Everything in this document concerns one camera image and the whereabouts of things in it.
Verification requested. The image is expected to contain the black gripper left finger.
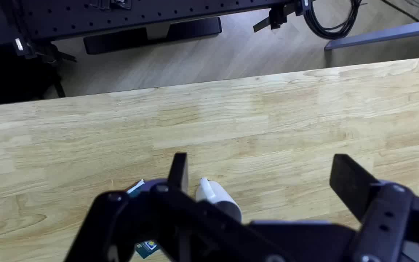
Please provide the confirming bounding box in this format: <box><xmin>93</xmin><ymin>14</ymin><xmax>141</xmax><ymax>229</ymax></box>
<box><xmin>63</xmin><ymin>151</ymin><xmax>269</xmax><ymax>262</ymax></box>

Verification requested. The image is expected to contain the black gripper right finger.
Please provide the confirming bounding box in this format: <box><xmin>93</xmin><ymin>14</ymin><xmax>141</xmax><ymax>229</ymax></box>
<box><xmin>329</xmin><ymin>152</ymin><xmax>415</xmax><ymax>262</ymax></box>

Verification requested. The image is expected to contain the thin black floor cable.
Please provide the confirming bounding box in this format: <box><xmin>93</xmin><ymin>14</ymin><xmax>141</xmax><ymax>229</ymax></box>
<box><xmin>381</xmin><ymin>0</ymin><xmax>419</xmax><ymax>23</ymax></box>

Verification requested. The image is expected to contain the white handled metal spoon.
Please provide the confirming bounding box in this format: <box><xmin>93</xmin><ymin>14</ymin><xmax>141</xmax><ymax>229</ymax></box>
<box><xmin>197</xmin><ymin>175</ymin><xmax>243</xmax><ymax>223</ymax></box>

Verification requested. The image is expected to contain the black perforated breadboard table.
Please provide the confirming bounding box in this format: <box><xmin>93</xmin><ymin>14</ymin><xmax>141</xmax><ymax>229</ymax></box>
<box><xmin>0</xmin><ymin>0</ymin><xmax>288</xmax><ymax>49</ymax></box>

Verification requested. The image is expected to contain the black flat foot bar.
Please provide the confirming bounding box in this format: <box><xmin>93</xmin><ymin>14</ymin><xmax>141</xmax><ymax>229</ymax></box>
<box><xmin>83</xmin><ymin>17</ymin><xmax>224</xmax><ymax>55</ymax></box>

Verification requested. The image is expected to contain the black clamp mount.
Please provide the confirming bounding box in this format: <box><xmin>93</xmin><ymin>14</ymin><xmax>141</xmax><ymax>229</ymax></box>
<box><xmin>252</xmin><ymin>1</ymin><xmax>304</xmax><ymax>33</ymax></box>

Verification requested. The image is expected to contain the dark equipment under breadboard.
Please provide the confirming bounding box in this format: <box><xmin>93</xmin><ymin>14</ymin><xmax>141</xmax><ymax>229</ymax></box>
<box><xmin>0</xmin><ymin>37</ymin><xmax>79</xmax><ymax>108</ymax></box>

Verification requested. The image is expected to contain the black looped cable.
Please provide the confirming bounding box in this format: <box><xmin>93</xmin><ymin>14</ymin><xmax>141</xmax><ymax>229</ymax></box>
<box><xmin>301</xmin><ymin>0</ymin><xmax>367</xmax><ymax>40</ymax></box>

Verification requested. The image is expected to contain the grey metal leg bar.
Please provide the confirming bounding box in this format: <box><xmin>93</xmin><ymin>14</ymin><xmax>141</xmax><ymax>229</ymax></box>
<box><xmin>323</xmin><ymin>17</ymin><xmax>419</xmax><ymax>52</ymax></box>

